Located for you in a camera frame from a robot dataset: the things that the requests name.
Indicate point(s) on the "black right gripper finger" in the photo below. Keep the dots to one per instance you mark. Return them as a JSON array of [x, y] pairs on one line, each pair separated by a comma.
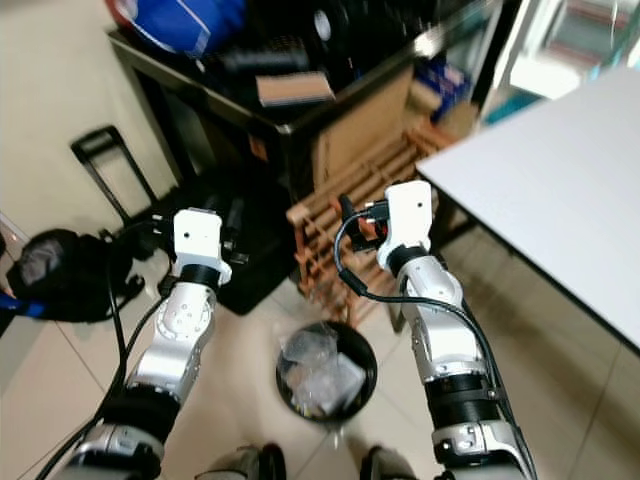
[[347, 210]]

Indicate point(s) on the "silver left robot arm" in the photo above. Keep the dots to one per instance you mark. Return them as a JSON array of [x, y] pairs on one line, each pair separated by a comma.
[[185, 335]]

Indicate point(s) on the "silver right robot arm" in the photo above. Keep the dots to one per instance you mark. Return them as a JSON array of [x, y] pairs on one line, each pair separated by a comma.
[[455, 350]]

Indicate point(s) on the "black round rubbish bin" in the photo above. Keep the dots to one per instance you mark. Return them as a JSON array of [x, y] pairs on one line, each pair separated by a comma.
[[366, 365]]

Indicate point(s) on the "clear plastic trash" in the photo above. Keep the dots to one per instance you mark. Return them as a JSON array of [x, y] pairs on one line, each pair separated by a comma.
[[315, 370]]

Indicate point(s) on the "wooden slatted rack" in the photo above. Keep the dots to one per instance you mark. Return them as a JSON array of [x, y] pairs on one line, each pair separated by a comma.
[[345, 195]]

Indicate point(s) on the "brown cardboard sheet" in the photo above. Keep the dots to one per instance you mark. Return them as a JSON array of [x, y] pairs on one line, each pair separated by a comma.
[[360, 128]]

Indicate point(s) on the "flat brown box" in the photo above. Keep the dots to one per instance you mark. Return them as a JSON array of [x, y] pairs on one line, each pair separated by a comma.
[[295, 90]]

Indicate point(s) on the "blue carton box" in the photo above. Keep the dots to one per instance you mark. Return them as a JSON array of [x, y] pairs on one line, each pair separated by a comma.
[[440, 82]]

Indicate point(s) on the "black backpack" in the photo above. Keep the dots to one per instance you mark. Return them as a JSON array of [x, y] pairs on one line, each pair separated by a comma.
[[70, 278]]

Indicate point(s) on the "black keyboard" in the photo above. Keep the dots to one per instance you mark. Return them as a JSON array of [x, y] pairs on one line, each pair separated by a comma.
[[265, 58]]

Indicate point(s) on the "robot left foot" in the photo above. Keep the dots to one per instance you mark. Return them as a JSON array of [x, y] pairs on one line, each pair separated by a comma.
[[245, 465]]

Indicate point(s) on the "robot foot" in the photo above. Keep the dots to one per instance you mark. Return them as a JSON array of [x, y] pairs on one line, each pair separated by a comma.
[[390, 465], [245, 465]]

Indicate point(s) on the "blue bag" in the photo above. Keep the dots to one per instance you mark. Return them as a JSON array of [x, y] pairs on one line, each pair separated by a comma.
[[180, 22]]

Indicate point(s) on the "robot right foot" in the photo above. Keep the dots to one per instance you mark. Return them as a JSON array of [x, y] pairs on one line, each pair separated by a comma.
[[390, 465]]

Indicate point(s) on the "glass display case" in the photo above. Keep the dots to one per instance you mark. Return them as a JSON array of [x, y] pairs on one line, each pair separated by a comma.
[[570, 45]]

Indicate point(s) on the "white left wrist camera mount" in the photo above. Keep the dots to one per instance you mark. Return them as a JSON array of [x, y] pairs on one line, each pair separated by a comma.
[[198, 238]]

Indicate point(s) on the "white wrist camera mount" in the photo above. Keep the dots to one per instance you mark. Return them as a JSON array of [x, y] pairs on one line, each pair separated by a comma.
[[408, 212], [198, 238]]

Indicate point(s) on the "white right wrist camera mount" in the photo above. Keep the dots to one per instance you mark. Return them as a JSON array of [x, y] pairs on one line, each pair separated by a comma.
[[408, 212]]

